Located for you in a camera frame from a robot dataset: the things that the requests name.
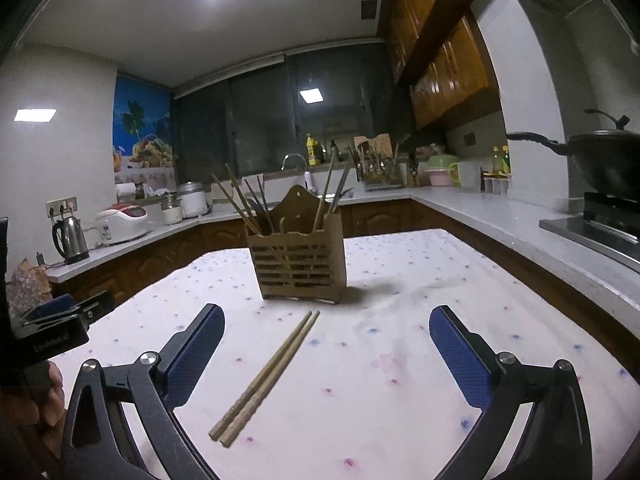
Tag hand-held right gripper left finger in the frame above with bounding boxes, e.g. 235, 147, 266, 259
59, 303, 226, 480

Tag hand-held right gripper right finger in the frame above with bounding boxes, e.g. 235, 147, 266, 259
428, 305, 593, 480

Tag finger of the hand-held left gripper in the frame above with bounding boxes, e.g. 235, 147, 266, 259
27, 290, 116, 328
21, 293, 77, 323

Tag pair of wooden chopsticks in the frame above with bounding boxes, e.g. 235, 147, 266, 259
208, 310, 315, 442

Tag ridged wooden chopstick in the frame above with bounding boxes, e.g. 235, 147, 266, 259
219, 311, 322, 448

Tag wooden utensil holder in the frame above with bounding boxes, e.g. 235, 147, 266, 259
245, 184, 348, 306

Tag plain wooden chopstick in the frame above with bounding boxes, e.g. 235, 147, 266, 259
210, 173, 256, 235
223, 162, 262, 235

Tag metal chopstick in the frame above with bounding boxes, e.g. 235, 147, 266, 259
242, 178, 271, 235
256, 175, 277, 235

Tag grey chopstick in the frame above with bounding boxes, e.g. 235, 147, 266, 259
325, 158, 353, 217

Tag long wooden chopstick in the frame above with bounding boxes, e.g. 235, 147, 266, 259
313, 151, 337, 233

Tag dish rack with utensils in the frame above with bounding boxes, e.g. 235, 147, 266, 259
356, 146, 404, 191

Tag person's left hand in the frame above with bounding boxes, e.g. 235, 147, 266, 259
0, 360, 67, 461

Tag floral cloth bag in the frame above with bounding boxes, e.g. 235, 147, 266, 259
7, 257, 52, 313

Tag steel electric kettle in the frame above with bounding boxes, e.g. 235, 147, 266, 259
52, 215, 91, 265

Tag floral white tablecloth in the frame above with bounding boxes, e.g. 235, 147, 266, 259
47, 228, 640, 480

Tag red and white rice cooker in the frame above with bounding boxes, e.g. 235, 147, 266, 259
94, 203, 152, 247

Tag glass jar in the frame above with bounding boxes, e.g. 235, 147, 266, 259
160, 194, 184, 225

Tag white pot with steel lid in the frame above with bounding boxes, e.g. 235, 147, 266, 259
177, 181, 209, 219

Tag wooden lower cabinets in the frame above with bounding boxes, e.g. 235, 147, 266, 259
50, 198, 640, 343

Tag wooden cabinets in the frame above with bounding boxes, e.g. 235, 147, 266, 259
50, 198, 640, 343
377, 0, 502, 132

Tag white plastic container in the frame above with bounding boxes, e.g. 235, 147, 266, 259
457, 159, 481, 192

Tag pink and green container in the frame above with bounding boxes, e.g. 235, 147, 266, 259
424, 154, 461, 187

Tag knife block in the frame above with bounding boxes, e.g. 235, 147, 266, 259
407, 152, 424, 189

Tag steel gas stove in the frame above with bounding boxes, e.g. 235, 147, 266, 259
539, 191, 640, 273

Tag chrome faucet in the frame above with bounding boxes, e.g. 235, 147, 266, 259
281, 153, 314, 194

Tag wooden cutting board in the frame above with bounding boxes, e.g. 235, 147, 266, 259
353, 133, 393, 159

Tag black wok with lid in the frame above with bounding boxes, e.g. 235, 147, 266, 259
506, 108, 640, 197

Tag dark window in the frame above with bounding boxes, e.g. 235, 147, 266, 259
172, 42, 417, 179

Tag wooden upper cabinets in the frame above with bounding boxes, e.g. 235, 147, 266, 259
377, 0, 502, 132

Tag silver wall outlet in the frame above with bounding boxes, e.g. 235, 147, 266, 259
45, 197, 79, 219

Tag fruit wall poster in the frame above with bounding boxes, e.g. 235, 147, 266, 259
113, 75, 179, 174

